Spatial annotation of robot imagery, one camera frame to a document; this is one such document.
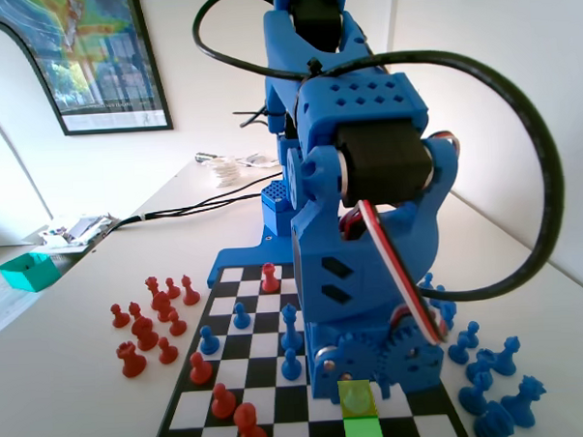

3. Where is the thin black cable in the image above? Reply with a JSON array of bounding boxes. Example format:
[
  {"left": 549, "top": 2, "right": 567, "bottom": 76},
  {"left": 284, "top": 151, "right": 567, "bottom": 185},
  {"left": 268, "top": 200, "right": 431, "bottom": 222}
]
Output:
[
  {"left": 104, "top": 192, "right": 267, "bottom": 236},
  {"left": 103, "top": 176, "right": 274, "bottom": 236}
]

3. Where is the red chess bishop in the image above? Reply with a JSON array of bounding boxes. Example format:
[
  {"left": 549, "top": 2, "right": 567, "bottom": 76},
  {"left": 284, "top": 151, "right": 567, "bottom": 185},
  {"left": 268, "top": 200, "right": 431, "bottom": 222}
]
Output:
[{"left": 180, "top": 274, "right": 201, "bottom": 306}]

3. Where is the stack of white discs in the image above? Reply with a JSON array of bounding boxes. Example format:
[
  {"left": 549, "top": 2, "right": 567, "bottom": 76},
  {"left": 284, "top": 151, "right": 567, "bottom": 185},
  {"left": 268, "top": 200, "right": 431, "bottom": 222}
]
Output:
[{"left": 207, "top": 156, "right": 243, "bottom": 189}]

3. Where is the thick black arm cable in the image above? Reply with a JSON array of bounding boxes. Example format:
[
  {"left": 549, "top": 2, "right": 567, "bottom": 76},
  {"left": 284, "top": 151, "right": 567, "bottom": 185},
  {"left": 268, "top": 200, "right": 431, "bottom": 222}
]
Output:
[{"left": 191, "top": 0, "right": 570, "bottom": 314}]

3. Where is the red chess rook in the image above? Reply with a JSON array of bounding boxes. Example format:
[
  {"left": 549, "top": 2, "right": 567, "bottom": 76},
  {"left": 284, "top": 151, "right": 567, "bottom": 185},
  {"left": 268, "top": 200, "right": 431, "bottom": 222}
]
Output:
[{"left": 115, "top": 340, "right": 149, "bottom": 380}]

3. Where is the pile of papers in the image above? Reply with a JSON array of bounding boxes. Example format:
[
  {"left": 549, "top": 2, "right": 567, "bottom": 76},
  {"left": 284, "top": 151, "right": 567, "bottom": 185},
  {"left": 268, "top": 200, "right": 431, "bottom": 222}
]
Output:
[{"left": 38, "top": 211, "right": 123, "bottom": 254}]

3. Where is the white door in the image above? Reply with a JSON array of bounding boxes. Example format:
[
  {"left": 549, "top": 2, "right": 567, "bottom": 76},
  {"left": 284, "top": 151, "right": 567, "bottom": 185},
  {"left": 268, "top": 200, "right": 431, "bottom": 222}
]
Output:
[{"left": 347, "top": 0, "right": 396, "bottom": 57}]

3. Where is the blue chess queen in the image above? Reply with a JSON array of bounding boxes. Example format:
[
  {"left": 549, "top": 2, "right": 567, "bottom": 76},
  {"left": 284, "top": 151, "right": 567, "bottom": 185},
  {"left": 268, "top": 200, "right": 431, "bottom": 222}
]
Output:
[
  {"left": 278, "top": 303, "right": 306, "bottom": 354},
  {"left": 489, "top": 335, "right": 523, "bottom": 378}
]

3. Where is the red chess knight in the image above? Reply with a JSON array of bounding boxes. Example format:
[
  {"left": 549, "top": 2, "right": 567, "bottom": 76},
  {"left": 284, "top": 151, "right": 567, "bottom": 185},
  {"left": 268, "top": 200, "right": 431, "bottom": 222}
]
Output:
[
  {"left": 130, "top": 315, "right": 160, "bottom": 352},
  {"left": 150, "top": 290, "right": 177, "bottom": 323}
]

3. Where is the framed map poster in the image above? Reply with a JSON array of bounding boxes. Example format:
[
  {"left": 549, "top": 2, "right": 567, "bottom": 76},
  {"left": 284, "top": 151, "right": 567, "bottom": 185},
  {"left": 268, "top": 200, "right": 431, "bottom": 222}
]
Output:
[{"left": 0, "top": 0, "right": 174, "bottom": 140}]

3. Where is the green plastic box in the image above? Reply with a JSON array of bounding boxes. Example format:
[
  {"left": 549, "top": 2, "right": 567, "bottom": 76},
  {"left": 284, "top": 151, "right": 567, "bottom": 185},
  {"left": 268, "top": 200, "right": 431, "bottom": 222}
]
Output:
[{"left": 0, "top": 250, "right": 63, "bottom": 294}]

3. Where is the black white chessboard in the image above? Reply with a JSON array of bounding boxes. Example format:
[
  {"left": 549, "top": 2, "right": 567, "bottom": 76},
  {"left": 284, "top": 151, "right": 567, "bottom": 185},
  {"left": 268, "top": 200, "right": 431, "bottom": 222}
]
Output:
[{"left": 139, "top": 254, "right": 472, "bottom": 437}]

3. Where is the red pawn far row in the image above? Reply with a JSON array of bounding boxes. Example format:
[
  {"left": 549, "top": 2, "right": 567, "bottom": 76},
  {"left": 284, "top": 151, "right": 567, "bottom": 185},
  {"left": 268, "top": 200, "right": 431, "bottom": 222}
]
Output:
[{"left": 259, "top": 262, "right": 281, "bottom": 293}]

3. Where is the white arched furniture panel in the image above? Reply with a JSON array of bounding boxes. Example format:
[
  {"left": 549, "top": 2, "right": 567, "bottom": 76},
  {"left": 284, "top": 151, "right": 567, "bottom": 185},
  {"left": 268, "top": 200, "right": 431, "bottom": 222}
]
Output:
[{"left": 0, "top": 14, "right": 73, "bottom": 247}]

